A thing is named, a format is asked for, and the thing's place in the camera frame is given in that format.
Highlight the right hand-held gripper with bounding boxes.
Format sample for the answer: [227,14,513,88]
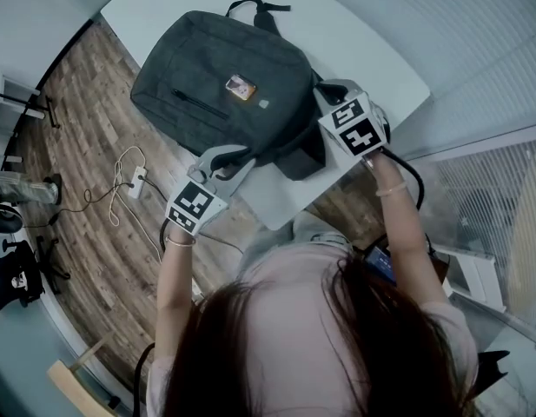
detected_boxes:
[312,77,391,160]

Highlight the person's light jeans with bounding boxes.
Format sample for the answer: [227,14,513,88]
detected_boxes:
[239,210,355,277]

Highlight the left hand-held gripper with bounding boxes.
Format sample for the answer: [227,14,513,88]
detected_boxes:
[164,143,257,236]

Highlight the black metal stand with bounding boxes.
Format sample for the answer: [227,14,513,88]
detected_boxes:
[0,89,63,129]

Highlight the person's left forearm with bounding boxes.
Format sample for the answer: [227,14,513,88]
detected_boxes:
[156,228,199,360]

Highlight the pale bangle bracelet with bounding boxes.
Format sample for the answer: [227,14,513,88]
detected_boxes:
[374,180,408,198]

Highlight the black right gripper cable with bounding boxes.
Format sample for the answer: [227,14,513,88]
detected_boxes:
[382,145,427,210]

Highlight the black office chair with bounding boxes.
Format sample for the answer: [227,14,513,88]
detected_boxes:
[0,235,72,314]

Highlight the wooden chair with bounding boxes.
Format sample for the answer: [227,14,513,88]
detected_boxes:
[46,332,116,417]

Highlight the person's pale pink shirt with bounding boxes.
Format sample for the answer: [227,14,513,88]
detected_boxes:
[145,245,480,417]

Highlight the thick black cable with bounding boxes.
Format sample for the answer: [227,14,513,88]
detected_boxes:
[132,341,158,417]

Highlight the white power strip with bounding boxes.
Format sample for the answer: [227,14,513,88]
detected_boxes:
[127,166,149,200]

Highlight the dark grey backpack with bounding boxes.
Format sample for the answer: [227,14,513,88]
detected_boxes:
[129,0,328,182]

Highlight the thin black floor cable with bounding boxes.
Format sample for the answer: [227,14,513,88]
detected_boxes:
[22,180,134,229]

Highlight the person's right forearm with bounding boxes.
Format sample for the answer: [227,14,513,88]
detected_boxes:
[367,152,451,308]

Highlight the black device with blue screen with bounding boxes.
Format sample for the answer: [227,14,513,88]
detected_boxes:
[363,245,399,284]

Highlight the coiled white cord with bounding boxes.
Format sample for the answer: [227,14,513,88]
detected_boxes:
[108,145,164,262]

